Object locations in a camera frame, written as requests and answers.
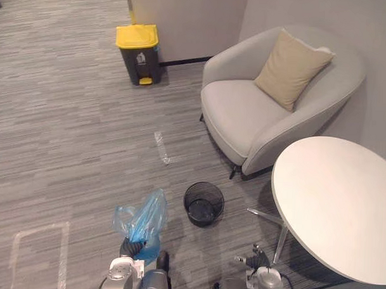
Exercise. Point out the light grey armchair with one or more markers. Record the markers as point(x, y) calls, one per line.
point(270, 99)

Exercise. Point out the grey pedal bin yellow lid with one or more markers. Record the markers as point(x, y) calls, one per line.
point(139, 54)

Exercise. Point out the beige cushion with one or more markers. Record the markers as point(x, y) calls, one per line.
point(292, 70)

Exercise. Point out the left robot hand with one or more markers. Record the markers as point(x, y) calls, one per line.
point(129, 247)

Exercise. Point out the silver robot leg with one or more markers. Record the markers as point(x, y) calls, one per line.
point(158, 276)

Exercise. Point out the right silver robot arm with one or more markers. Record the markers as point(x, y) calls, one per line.
point(267, 283)

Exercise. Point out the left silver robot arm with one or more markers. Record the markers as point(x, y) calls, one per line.
point(120, 275)

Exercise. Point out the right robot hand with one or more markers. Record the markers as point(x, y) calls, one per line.
point(256, 259)

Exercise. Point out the black mesh waste bin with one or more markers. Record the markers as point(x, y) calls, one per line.
point(204, 204)

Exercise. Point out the round white tea table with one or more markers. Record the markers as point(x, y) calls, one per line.
point(333, 209)

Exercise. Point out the blue plastic trash bag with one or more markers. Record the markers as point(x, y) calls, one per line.
point(142, 223)

